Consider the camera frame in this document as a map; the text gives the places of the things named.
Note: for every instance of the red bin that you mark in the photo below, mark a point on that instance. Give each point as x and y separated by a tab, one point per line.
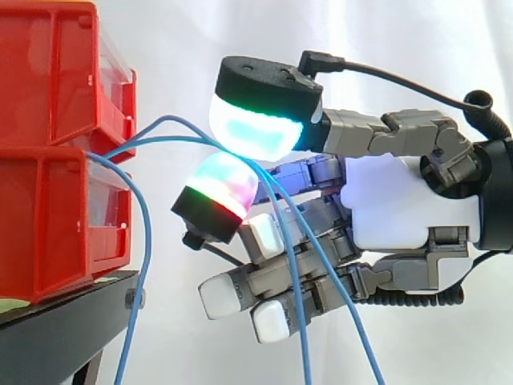
60	72
56	224

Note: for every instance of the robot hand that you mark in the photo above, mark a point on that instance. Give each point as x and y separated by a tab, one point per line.
401	200

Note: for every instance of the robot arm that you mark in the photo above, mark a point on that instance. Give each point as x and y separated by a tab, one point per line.
497	194

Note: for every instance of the black stand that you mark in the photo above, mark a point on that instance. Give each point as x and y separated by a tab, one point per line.
52	333

